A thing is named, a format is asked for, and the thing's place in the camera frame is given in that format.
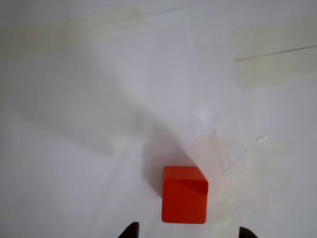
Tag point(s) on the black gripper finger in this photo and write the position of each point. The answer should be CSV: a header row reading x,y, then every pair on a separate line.
x,y
245,233
131,231

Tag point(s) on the red cube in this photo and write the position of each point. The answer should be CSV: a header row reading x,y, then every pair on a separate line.
x,y
184,196

